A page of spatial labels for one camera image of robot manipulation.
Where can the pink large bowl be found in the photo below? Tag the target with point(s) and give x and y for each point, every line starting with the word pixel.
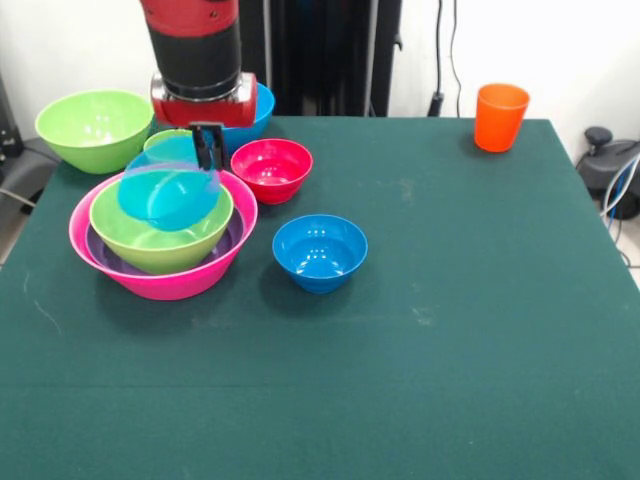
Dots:
pixel 170 289

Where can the orange cup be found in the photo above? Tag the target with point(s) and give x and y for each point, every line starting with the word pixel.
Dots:
pixel 500 120

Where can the purple shallow bowl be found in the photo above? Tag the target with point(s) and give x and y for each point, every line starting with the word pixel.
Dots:
pixel 231 240

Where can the lime green large bowl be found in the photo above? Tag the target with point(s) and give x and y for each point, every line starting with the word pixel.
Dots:
pixel 160 250
pixel 95 130

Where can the black stand base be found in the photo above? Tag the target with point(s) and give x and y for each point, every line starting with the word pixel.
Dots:
pixel 607 165
pixel 25 165

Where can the blue large bowl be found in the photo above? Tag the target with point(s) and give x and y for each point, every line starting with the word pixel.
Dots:
pixel 262 107

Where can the dark green table cloth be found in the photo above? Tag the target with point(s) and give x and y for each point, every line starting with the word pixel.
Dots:
pixel 320 375

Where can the lime green small cup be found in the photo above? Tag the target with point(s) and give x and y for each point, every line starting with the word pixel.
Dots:
pixel 160 140

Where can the red small bowl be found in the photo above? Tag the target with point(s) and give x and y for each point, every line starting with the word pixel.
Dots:
pixel 271 170

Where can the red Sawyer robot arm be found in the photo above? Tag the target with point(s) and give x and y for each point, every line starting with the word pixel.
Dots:
pixel 195 45

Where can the dark blue small bowl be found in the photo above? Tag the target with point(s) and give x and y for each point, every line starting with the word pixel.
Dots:
pixel 319 255

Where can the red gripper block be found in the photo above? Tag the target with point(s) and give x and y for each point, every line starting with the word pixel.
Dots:
pixel 205 112

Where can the turquoise bowl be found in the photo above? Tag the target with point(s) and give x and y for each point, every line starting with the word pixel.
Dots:
pixel 165 195

